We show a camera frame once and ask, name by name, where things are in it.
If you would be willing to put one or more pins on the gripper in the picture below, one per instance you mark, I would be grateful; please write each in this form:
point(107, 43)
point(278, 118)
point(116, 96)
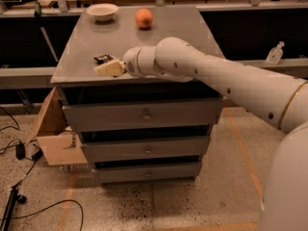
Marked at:
point(130, 63)

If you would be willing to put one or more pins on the black rxbar chocolate wrapper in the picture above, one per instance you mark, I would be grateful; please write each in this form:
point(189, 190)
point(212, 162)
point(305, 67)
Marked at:
point(104, 58)

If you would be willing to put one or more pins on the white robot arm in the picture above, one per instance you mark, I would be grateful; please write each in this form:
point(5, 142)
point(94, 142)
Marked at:
point(278, 99)

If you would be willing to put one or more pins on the top grey drawer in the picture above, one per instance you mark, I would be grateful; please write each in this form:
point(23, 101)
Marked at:
point(138, 115)

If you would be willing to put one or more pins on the grey drawer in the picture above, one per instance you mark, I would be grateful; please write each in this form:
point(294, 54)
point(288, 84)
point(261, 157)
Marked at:
point(138, 115)
point(146, 173)
point(145, 149)

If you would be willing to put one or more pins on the white ceramic bowl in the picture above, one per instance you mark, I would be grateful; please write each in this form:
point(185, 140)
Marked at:
point(102, 12)

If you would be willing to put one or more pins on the orange fruit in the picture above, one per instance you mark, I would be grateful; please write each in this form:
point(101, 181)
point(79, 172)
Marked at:
point(144, 18)

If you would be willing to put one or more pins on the grey drawer cabinet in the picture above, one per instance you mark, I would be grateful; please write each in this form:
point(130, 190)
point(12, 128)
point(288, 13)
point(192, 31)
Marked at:
point(137, 129)

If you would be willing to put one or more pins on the brown cardboard box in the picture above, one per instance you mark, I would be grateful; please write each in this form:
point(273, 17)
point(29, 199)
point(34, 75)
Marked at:
point(59, 143)

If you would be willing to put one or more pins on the middle grey drawer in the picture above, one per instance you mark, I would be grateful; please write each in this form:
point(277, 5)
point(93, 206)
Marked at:
point(145, 149)

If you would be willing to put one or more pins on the bottom grey drawer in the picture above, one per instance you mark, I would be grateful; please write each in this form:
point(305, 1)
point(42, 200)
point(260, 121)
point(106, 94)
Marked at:
point(146, 173)

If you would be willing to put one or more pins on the black power adapter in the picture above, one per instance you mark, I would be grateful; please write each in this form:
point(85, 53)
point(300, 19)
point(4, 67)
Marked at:
point(20, 151)

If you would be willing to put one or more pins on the clear sanitizer bottle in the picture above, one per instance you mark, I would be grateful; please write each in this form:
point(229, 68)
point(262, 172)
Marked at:
point(276, 53)

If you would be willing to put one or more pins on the black stand leg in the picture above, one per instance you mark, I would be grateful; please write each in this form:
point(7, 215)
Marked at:
point(15, 197)

